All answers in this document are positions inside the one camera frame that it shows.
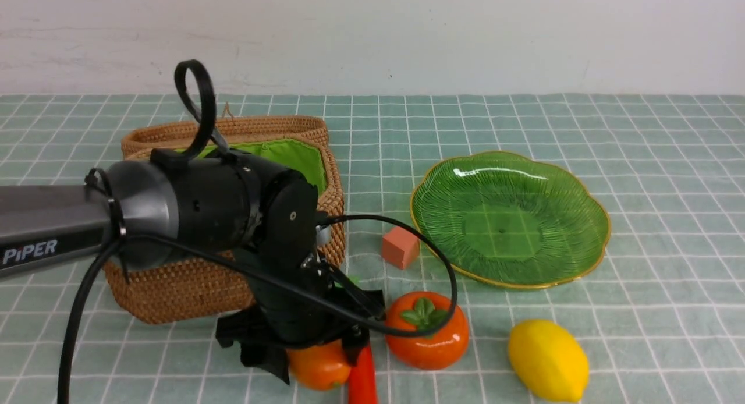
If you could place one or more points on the woven rattan basket green lining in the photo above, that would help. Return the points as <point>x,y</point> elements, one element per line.
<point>195,288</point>

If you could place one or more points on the orange yellow mango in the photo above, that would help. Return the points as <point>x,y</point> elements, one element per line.
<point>320,368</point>

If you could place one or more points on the salmon pink foam cube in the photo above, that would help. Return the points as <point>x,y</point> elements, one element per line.
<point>400,248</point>

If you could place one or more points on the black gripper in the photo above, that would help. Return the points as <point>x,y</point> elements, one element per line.
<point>290,317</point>

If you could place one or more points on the red chili pepper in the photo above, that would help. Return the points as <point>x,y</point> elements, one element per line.
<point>361,383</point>

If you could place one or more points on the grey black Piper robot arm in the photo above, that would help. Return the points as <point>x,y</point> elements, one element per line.
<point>248,214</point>

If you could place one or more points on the yellow lemon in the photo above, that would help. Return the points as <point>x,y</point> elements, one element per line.
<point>548,360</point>

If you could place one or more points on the green glass leaf plate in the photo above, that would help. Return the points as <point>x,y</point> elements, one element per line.
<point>510,221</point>

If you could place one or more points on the woven rattan basket lid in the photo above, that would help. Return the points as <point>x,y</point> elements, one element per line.
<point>240,128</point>

